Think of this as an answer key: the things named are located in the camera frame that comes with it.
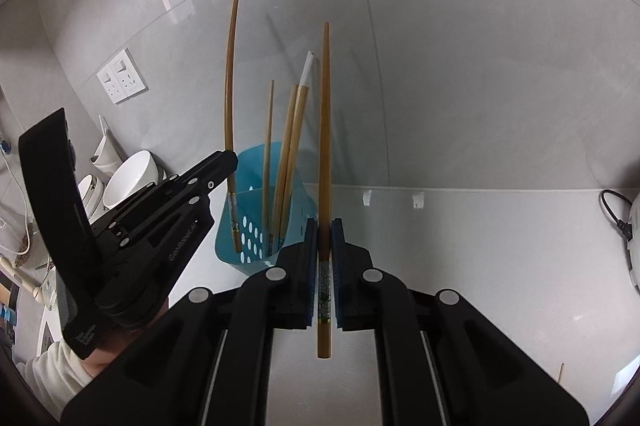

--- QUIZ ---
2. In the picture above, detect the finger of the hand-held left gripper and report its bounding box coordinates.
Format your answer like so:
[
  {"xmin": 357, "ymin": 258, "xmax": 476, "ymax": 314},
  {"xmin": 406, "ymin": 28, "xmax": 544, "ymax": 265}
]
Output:
[{"xmin": 170, "ymin": 150, "xmax": 240, "ymax": 207}]

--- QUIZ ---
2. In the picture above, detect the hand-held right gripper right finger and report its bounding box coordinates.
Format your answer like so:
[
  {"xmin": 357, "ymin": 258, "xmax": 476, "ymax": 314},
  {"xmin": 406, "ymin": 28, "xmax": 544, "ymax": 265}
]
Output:
[{"xmin": 330, "ymin": 218, "xmax": 591, "ymax": 426}]

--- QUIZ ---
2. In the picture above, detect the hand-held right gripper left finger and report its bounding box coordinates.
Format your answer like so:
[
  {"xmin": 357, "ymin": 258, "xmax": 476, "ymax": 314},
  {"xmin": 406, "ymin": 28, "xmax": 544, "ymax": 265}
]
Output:
[{"xmin": 62, "ymin": 218, "xmax": 321, "ymax": 426}]

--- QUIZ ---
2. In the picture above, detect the blue plastic utensil holder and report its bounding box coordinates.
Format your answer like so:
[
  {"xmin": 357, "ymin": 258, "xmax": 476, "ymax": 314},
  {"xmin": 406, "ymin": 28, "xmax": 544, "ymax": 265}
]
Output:
[{"xmin": 215, "ymin": 145, "xmax": 319, "ymax": 275}]

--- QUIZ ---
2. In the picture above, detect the person's left forearm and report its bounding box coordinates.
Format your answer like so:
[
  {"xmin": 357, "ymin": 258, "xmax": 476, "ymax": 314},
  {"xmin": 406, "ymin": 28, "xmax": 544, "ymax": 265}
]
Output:
[{"xmin": 12, "ymin": 331, "xmax": 133, "ymax": 409}]

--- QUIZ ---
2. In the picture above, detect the large white bowl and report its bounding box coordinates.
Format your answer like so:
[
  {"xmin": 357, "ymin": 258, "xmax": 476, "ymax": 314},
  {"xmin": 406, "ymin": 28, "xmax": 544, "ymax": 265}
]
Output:
[{"xmin": 102, "ymin": 150, "xmax": 168, "ymax": 211}]

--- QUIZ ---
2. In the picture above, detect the white ceramic container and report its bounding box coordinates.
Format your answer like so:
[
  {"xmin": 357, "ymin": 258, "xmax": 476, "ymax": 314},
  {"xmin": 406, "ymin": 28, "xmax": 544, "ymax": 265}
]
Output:
[{"xmin": 91, "ymin": 116, "xmax": 123, "ymax": 179}]

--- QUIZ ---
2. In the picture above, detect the beige tube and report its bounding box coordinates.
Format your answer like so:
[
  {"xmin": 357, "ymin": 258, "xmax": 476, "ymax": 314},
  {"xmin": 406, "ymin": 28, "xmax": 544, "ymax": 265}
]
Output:
[{"xmin": 0, "ymin": 256, "xmax": 46, "ymax": 304}]

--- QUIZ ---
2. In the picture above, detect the white wall socket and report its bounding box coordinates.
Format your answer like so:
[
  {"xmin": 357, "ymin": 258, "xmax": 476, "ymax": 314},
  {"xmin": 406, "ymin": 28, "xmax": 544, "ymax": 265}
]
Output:
[
  {"xmin": 96, "ymin": 64, "xmax": 127, "ymax": 105},
  {"xmin": 111, "ymin": 48, "xmax": 149, "ymax": 99}
]

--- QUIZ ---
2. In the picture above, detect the white cable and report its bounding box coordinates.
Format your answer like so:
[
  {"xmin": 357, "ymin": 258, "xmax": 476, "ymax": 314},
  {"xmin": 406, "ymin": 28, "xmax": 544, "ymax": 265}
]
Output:
[{"xmin": 0, "ymin": 156, "xmax": 36, "ymax": 257}]

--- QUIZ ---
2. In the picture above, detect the black power cable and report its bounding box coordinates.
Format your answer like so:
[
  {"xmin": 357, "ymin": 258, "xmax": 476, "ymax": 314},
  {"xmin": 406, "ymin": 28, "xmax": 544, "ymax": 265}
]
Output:
[{"xmin": 599, "ymin": 189, "xmax": 635, "ymax": 241}]

